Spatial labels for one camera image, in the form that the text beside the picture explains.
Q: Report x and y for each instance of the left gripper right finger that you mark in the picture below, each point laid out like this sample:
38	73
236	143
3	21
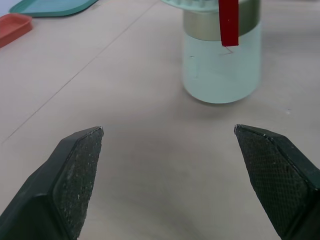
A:
280	180

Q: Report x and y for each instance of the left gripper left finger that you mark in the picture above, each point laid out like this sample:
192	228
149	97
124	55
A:
62	190

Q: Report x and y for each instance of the pale green handheld fan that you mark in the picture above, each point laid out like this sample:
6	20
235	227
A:
220	72

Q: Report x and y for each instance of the coral plastic tray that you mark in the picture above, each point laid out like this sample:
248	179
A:
12	27

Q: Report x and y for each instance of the teal plastic tray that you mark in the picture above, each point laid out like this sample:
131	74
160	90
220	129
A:
50	7

